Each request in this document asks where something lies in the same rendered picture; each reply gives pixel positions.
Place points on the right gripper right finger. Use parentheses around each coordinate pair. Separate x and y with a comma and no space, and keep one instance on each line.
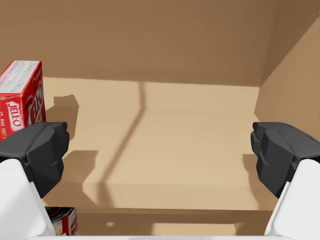
(275,155)

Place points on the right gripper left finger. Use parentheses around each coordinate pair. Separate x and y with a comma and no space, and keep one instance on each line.
(42,155)

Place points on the red and white can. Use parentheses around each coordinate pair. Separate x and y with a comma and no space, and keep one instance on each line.
(66,222)

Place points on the pale wooden shelf unit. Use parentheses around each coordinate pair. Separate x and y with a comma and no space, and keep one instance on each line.
(175,50)

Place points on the red and white carton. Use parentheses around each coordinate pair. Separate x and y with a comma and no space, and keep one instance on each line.
(17,100)

